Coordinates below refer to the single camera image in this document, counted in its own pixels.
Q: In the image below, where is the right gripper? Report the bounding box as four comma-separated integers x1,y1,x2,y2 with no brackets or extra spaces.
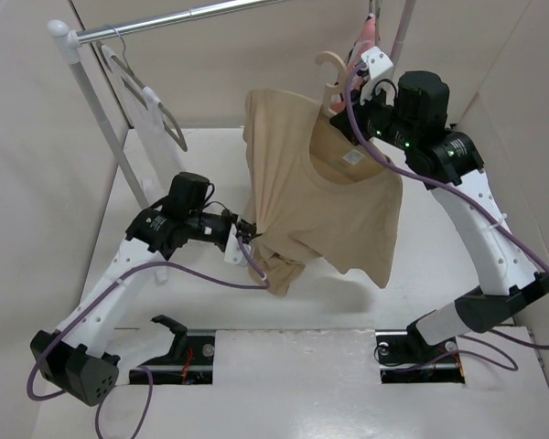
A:
333,78,420,151

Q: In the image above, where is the beige t shirt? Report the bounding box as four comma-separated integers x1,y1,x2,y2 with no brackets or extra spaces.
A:
242,89,403,296

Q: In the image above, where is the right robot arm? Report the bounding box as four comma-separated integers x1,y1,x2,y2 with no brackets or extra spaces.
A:
330,63,549,362

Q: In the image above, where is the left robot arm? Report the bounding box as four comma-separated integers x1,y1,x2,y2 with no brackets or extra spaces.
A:
27,172,258,407

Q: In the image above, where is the grey hanger left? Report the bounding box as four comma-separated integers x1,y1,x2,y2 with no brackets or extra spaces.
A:
96,24,188,152

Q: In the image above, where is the pink patterned garment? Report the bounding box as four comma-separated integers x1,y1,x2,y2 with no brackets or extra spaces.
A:
333,13,381,115

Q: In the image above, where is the white garment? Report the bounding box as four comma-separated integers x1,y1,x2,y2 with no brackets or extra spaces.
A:
96,43,188,203

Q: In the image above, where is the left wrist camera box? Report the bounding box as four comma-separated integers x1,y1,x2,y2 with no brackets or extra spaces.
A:
224,225,252,267

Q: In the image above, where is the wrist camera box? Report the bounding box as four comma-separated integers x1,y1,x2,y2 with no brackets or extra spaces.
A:
360,46,393,104
224,225,252,267

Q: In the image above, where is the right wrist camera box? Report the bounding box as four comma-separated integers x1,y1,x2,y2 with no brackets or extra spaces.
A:
360,46,393,104

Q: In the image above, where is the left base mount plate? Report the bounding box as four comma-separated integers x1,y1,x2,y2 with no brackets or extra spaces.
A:
144,331,216,386

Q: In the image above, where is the base mount plate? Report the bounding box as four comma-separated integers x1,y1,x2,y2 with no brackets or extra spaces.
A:
144,331,216,386
373,330,465,384

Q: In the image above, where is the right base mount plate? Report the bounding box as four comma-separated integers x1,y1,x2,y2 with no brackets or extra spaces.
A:
373,330,465,384

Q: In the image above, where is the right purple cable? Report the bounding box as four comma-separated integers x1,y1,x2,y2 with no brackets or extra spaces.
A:
342,61,549,371

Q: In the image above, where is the clothes rack frame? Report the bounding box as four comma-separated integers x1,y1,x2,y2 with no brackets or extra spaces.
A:
47,1,417,208

